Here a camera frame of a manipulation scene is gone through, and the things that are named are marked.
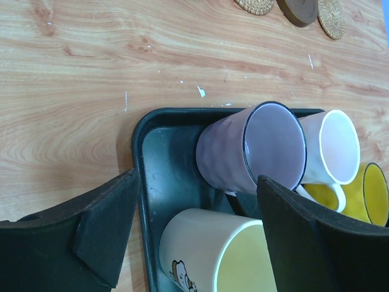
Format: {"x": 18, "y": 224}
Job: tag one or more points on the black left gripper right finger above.
{"x": 313, "y": 248}

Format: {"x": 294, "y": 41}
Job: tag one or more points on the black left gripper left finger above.
{"x": 78, "y": 245}

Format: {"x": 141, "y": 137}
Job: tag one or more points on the brown wooden coaster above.
{"x": 300, "y": 13}

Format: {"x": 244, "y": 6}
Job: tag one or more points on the woven rattan coaster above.
{"x": 330, "y": 16}
{"x": 256, "y": 7}

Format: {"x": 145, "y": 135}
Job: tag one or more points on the purple cup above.
{"x": 265, "y": 140}

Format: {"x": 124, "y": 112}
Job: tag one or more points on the pink mug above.
{"x": 333, "y": 153}

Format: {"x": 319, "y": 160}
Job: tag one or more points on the cream yellow mug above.
{"x": 203, "y": 250}

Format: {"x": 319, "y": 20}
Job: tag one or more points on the black serving tray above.
{"x": 163, "y": 147}

